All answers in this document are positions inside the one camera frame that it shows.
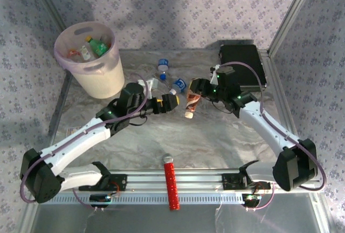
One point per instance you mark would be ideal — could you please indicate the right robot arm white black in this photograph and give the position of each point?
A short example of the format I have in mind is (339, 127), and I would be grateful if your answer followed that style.
(253, 121)

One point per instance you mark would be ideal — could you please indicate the white bin with pink liner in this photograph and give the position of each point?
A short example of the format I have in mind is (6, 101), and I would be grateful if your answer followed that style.
(107, 82)

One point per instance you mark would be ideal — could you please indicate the small blue cap bottle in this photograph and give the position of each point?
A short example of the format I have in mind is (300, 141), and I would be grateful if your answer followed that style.
(162, 76)

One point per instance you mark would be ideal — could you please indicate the black hard case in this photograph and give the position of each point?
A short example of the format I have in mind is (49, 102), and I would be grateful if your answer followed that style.
(242, 55)

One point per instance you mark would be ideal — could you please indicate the green plastic bottle yellow cap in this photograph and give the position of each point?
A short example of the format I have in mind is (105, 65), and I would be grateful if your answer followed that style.
(97, 46)

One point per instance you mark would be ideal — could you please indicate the crushed blue label bottle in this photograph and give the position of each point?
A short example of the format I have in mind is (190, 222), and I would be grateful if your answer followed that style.
(180, 84)

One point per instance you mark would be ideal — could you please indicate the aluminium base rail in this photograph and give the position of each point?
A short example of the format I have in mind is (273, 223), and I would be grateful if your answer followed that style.
(194, 180)

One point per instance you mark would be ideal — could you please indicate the wide blue cap bottle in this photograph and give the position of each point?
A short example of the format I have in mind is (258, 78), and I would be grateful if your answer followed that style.
(163, 64)

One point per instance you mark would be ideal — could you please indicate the aluminium frame post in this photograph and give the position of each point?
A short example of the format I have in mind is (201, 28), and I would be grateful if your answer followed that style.
(48, 3)
(293, 14)

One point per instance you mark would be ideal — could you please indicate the red glitter microphone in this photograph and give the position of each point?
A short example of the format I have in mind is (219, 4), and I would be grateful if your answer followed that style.
(171, 184)

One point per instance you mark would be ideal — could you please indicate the brown snack wrapper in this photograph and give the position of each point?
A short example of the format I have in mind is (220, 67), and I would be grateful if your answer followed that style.
(192, 103)

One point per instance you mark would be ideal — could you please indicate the small black electronics board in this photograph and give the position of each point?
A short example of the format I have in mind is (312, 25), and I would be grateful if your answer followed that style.
(252, 198)
(99, 198)

